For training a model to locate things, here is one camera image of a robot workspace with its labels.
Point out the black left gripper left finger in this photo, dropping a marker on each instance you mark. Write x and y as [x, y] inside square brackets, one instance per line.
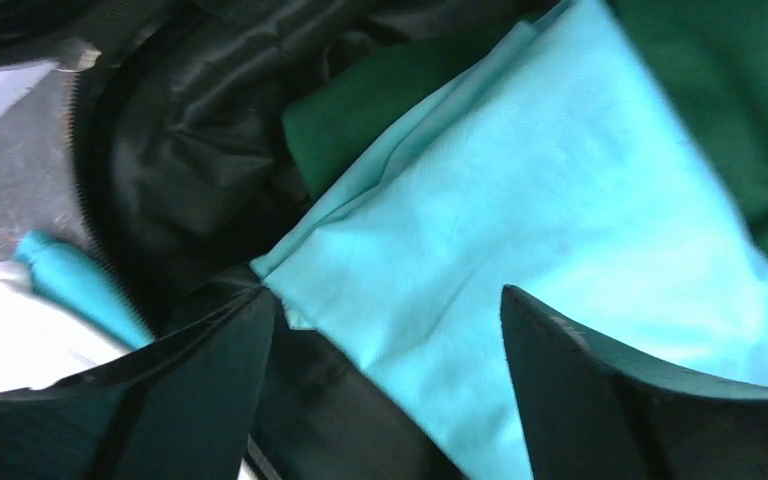
[180, 408]

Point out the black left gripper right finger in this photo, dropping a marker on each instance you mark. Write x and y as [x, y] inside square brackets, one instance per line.
[592, 407]

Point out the turquoise shorts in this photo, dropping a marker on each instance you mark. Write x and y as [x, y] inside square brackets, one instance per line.
[66, 275]

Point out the white garment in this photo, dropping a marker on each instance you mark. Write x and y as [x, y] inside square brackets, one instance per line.
[41, 342]

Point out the light mint garment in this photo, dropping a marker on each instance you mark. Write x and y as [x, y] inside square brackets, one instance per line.
[555, 164]

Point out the dark green shirt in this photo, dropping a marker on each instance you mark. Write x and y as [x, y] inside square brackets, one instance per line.
[711, 57]

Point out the black suitcase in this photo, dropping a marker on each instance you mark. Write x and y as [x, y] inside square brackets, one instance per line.
[183, 176]

